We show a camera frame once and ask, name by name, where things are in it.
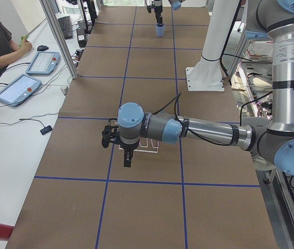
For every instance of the black keyboard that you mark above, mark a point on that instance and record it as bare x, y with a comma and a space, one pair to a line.
66, 26

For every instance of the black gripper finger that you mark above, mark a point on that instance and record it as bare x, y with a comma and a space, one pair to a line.
127, 158
159, 20

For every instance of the teach pendant tablet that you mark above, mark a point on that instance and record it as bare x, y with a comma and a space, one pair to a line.
43, 63
15, 93

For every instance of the white wire cup holder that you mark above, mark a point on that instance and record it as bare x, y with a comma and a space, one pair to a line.
147, 146

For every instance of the light blue plastic cup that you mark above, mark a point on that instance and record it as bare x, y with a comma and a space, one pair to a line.
160, 29

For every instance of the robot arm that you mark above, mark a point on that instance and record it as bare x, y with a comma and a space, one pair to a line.
272, 139
175, 5

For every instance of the near teach pendant tablet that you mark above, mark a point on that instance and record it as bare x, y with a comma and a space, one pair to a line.
15, 93

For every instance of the small black puck device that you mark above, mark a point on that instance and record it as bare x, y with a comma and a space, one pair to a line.
46, 130

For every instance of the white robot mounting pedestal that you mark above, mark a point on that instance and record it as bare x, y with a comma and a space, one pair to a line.
207, 75

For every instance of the black computer mouse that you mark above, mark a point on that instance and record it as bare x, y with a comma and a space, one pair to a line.
42, 48

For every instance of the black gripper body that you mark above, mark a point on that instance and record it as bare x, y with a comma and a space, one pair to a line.
126, 147
157, 10

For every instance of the aluminium frame post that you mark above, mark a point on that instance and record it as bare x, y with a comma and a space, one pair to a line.
55, 28

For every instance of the far teach pendant tablet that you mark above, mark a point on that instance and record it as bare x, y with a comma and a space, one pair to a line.
43, 63

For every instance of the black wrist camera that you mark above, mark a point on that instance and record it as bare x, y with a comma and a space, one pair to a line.
110, 134

